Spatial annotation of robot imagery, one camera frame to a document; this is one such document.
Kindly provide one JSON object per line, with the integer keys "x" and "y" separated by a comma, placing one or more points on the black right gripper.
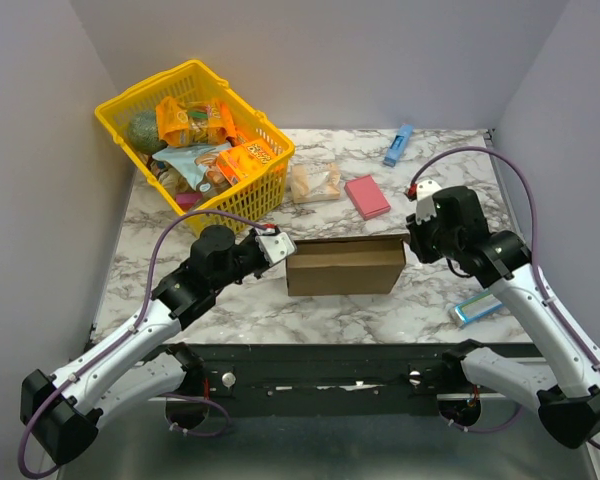
{"x": 419, "y": 242}

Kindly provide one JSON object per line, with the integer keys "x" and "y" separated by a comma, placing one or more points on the brown cardboard box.
{"x": 361, "y": 265}

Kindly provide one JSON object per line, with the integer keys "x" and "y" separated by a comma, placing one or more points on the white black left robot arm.
{"x": 61, "y": 410}

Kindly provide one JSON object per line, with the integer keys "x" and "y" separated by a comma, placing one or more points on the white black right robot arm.
{"x": 449, "y": 224}

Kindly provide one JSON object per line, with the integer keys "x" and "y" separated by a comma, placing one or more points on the pink flat box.
{"x": 367, "y": 197}

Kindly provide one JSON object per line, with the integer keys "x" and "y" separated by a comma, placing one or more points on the blue white toothpaste box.
{"x": 474, "y": 308}

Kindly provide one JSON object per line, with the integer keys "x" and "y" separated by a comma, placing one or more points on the blue narrow box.
{"x": 398, "y": 145}

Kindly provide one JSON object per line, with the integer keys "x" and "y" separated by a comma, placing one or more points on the orange cracker box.
{"x": 244, "y": 161}

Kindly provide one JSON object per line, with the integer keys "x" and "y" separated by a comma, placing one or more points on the pink small box in basket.
{"x": 187, "y": 201}

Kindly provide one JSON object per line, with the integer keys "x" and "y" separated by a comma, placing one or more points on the beige tissue pack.
{"x": 315, "y": 183}

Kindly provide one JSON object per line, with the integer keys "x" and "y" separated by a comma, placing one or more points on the yellow plastic shopping basket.
{"x": 189, "y": 82}

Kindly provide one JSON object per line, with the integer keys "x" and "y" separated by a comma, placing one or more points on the light blue bread bag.
{"x": 197, "y": 164}

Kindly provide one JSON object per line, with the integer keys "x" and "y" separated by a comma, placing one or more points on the orange snack bag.
{"x": 182, "y": 124}

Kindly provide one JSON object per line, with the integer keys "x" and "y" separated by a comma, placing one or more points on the green round vegetable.
{"x": 142, "y": 133}

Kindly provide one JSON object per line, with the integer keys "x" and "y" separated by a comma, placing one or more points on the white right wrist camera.
{"x": 422, "y": 194}

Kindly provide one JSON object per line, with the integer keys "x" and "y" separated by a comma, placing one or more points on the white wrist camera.
{"x": 422, "y": 194}
{"x": 275, "y": 245}

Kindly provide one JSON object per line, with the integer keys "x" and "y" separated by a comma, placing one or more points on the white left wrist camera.
{"x": 275, "y": 245}

